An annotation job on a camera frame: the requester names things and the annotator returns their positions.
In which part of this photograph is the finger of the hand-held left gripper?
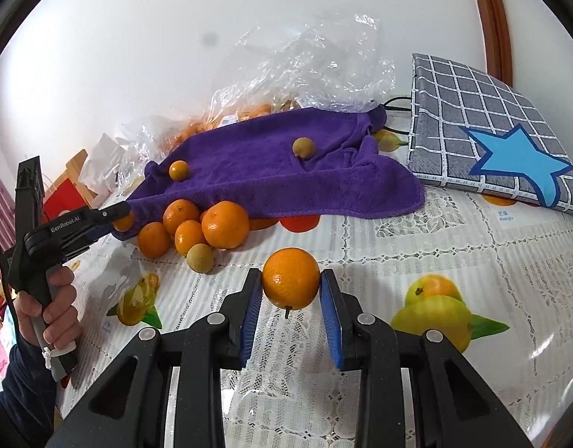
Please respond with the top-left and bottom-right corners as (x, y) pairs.
(62, 225), (116, 259)
(87, 200), (133, 230)

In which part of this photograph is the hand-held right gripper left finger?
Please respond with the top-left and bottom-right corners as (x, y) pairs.
(46, 268), (264, 448)

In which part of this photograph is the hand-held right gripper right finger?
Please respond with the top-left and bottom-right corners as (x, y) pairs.
(319, 269), (535, 448)

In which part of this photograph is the orange with stem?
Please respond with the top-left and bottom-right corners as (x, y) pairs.
(261, 247), (321, 319)

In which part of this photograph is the brown longan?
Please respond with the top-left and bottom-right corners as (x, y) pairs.
(292, 137), (317, 159)
(186, 243), (216, 273)

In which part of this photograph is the large orange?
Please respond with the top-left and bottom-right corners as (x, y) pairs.
(201, 200), (250, 249)

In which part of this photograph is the person's left forearm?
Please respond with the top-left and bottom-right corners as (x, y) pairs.
(0, 333), (59, 436)

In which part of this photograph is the person's left hand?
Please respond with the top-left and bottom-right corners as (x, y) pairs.
(13, 264), (82, 351)

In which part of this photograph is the red box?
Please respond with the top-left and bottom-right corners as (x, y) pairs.
(43, 180), (99, 225)

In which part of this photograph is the white plastic bag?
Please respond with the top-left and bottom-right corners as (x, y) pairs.
(78, 133), (128, 192)

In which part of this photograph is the bag of small oranges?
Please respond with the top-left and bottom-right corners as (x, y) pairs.
(121, 98), (297, 183)

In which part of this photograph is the purple towel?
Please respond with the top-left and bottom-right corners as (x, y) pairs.
(113, 106), (426, 242)

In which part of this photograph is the grey checkered star cushion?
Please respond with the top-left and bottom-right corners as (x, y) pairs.
(406, 53), (573, 218)

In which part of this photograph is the clear plastic bag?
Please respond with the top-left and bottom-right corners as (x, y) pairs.
(212, 7), (396, 117)

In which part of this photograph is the black cable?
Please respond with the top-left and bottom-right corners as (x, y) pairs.
(382, 96), (414, 141)

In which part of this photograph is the wooden door frame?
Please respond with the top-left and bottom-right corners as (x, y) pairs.
(466, 0), (514, 88)

